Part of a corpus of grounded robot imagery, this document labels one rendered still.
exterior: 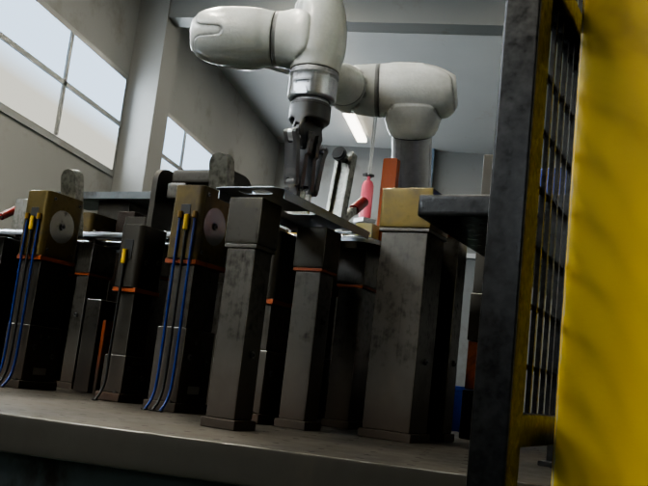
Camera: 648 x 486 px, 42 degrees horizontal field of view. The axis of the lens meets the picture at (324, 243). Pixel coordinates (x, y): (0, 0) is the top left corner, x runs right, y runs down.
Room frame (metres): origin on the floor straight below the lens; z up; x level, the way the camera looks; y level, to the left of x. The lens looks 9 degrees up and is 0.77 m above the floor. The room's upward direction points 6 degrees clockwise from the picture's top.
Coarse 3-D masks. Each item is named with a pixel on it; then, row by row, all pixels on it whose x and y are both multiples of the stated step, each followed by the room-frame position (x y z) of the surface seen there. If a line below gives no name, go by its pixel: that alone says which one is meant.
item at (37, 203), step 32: (32, 192) 1.48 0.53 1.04; (32, 224) 1.47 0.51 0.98; (64, 224) 1.50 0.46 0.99; (32, 256) 1.46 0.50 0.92; (64, 256) 1.51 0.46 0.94; (32, 288) 1.48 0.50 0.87; (64, 288) 1.53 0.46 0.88; (32, 320) 1.48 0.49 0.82; (32, 352) 1.48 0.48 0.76; (0, 384) 1.48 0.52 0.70; (32, 384) 1.49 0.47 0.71
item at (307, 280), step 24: (312, 240) 1.21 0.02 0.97; (336, 240) 1.22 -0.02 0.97; (312, 264) 1.20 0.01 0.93; (336, 264) 1.23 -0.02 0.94; (312, 288) 1.21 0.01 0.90; (312, 312) 1.20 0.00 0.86; (288, 336) 1.22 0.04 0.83; (312, 336) 1.20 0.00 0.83; (288, 360) 1.22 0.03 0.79; (312, 360) 1.21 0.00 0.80; (288, 384) 1.22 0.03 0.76; (312, 384) 1.21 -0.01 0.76; (288, 408) 1.21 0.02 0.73; (312, 408) 1.22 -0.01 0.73
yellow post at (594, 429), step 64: (640, 0) 0.72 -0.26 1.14; (640, 64) 0.71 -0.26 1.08; (576, 128) 0.74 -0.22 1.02; (640, 128) 0.71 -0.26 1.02; (576, 192) 0.74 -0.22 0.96; (640, 192) 0.71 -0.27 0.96; (576, 256) 0.74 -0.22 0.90; (640, 256) 0.71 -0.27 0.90; (576, 320) 0.73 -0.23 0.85; (640, 320) 0.71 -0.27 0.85; (576, 384) 0.73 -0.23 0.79; (640, 384) 0.71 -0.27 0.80; (576, 448) 0.73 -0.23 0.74; (640, 448) 0.71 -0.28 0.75
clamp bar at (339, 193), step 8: (336, 152) 1.59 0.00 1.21; (344, 152) 1.59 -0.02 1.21; (352, 152) 1.61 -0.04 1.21; (336, 160) 1.60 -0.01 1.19; (344, 160) 1.61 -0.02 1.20; (352, 160) 1.61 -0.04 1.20; (336, 168) 1.62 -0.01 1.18; (344, 168) 1.62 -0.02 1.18; (352, 168) 1.61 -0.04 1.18; (336, 176) 1.61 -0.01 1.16; (344, 176) 1.61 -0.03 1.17; (352, 176) 1.61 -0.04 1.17; (336, 184) 1.62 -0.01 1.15; (344, 184) 1.60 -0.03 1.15; (336, 192) 1.62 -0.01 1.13; (344, 192) 1.60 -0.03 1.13; (328, 200) 1.61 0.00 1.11; (336, 200) 1.61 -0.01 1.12; (344, 200) 1.59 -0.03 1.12; (328, 208) 1.60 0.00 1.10; (336, 208) 1.61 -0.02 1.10; (344, 208) 1.60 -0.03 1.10; (344, 216) 1.60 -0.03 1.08
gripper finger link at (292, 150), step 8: (296, 128) 1.42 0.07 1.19; (296, 136) 1.42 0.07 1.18; (288, 144) 1.43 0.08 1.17; (296, 144) 1.43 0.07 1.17; (288, 152) 1.44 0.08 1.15; (296, 152) 1.43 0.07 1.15; (288, 160) 1.44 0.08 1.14; (296, 160) 1.43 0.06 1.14; (288, 168) 1.44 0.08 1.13; (296, 168) 1.43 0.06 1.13; (288, 176) 1.44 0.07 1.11; (296, 176) 1.44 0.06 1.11; (296, 184) 1.44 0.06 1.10
